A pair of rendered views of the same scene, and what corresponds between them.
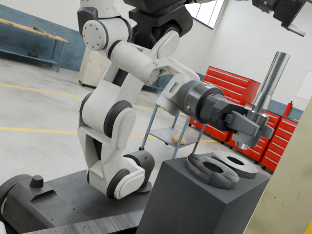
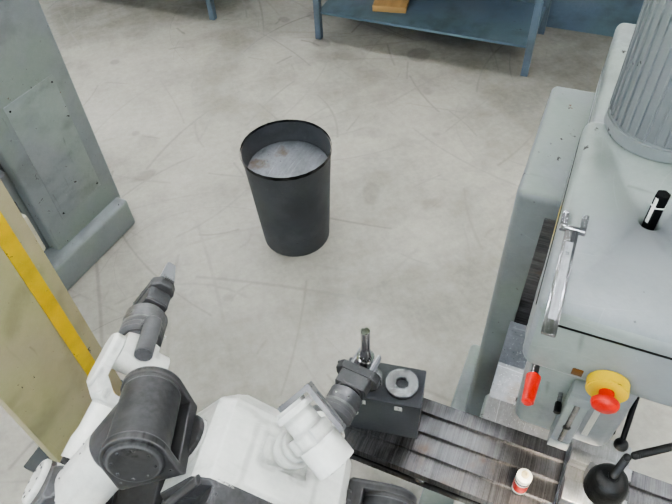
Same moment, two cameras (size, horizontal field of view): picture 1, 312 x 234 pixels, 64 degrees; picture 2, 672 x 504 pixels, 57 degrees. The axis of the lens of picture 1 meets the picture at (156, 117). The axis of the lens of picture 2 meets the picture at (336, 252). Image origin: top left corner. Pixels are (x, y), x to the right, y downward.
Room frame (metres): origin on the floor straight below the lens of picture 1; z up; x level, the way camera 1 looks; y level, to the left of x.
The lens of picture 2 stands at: (0.83, 0.61, 2.59)
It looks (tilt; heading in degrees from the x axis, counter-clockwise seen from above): 48 degrees down; 249
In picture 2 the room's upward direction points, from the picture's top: 4 degrees counter-clockwise
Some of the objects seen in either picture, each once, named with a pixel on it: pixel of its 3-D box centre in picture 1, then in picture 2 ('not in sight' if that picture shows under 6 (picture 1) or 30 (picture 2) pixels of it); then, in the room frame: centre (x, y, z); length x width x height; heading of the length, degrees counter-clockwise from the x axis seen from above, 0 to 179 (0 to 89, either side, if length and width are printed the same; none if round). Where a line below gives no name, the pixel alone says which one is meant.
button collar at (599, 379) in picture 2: not in sight; (607, 387); (0.31, 0.34, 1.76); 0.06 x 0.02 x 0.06; 133
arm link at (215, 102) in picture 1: (216, 110); (350, 389); (0.54, -0.12, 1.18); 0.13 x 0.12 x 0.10; 129
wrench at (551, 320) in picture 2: not in sight; (563, 269); (0.33, 0.21, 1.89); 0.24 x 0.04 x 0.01; 44
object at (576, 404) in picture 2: not in sight; (569, 416); (0.23, 0.26, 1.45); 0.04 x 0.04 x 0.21; 43
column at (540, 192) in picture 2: not in sight; (559, 327); (-0.30, -0.24, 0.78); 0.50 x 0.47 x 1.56; 43
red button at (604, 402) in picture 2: not in sight; (605, 400); (0.33, 0.36, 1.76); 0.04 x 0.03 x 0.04; 133
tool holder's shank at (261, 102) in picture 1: (269, 83); (365, 343); (0.47, -0.18, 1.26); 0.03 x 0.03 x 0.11
